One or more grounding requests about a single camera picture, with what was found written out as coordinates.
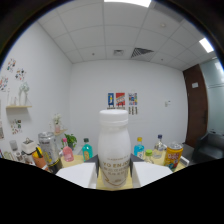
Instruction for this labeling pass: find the white milk bottle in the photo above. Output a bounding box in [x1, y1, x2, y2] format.
[97, 109, 132, 190]

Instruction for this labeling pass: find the clear bottle green cap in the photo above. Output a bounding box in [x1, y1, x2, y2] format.
[143, 149, 155, 164]

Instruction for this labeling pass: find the pink liquid bottle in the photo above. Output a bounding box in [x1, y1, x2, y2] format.
[61, 137, 75, 163]

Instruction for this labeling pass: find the teal liquid bottle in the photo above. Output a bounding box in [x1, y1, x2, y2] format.
[81, 137, 94, 163]

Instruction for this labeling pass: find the small blue bottle yellow cap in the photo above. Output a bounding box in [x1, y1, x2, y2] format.
[133, 136, 146, 160]

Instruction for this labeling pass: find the clear bottle blue cap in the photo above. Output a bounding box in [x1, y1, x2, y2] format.
[152, 134, 167, 159]

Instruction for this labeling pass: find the green potted plant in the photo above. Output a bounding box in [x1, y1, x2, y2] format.
[63, 133, 78, 151]

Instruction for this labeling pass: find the silver water can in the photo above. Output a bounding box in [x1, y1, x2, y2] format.
[37, 131, 64, 175]

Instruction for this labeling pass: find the orange pen holder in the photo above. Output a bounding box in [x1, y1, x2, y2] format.
[31, 146, 49, 169]

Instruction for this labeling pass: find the vase with white flowers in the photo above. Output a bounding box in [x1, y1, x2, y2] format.
[52, 113, 64, 134]

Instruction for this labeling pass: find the white countertop appliance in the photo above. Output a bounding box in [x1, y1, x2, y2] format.
[20, 137, 37, 156]

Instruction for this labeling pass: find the black office chair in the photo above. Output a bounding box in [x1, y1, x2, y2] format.
[191, 131, 224, 164]

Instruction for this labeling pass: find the grey code sheet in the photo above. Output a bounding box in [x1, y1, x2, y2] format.
[128, 106, 139, 116]

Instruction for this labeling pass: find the brown wooden door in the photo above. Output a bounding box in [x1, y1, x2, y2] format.
[182, 64, 209, 148]

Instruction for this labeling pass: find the white flower ornament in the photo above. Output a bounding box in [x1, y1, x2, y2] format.
[17, 81, 32, 107]

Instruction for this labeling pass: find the ceiling air vent grille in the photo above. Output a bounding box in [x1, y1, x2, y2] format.
[130, 47, 155, 59]

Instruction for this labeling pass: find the square ceiling diffuser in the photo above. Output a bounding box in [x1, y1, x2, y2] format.
[112, 49, 125, 57]

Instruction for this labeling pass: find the small wooden wall shelf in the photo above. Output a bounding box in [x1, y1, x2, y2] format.
[53, 129, 68, 136]

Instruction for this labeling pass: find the colourful wall poster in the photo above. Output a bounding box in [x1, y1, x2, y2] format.
[128, 92, 138, 107]

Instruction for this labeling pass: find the red wall poster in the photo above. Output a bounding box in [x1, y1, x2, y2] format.
[115, 92, 126, 108]

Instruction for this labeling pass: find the blue yellow wall poster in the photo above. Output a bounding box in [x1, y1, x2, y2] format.
[107, 92, 115, 108]

